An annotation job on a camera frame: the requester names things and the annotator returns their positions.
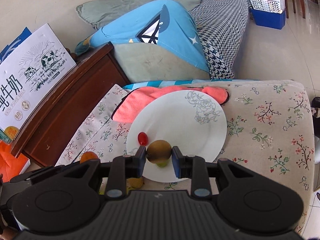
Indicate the blue plastic crate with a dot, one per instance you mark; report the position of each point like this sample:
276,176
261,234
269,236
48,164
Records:
269,19

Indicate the green jujube fruit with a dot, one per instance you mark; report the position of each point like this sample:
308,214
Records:
163,164

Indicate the white plastic basket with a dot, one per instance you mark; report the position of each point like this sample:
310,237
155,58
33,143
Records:
273,6

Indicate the red cherry tomato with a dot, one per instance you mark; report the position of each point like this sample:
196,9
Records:
143,139

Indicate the dark wooden cabinet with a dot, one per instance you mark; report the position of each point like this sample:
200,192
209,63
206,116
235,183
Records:
49,129

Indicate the pink towel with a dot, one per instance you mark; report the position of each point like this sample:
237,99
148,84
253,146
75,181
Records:
132,104

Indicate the houndstooth sofa cover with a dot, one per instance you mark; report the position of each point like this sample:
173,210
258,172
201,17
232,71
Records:
221,26

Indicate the small orange tangerine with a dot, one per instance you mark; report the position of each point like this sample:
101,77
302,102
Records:
88,156

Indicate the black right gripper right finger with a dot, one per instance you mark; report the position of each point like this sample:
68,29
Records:
195,169

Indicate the yellow-brown kiwi on cloth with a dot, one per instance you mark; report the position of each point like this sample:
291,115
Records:
135,183

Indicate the white floral plate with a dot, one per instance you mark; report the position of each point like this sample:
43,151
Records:
191,120

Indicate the green sofa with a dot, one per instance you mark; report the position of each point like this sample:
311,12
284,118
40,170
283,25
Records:
147,62

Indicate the floral table cloth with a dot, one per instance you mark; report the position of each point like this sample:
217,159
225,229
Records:
269,130

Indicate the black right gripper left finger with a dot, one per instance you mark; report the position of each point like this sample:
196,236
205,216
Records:
122,168

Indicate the brown kiwi fruit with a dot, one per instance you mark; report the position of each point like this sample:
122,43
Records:
158,151

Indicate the green cushion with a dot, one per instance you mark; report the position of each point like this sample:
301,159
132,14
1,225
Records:
99,13

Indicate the blue patterned blanket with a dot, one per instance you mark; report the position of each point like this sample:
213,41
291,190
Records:
164,23

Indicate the white milk carton box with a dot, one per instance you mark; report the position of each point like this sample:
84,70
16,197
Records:
28,74

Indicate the orange box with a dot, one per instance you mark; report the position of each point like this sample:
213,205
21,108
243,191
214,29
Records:
10,165

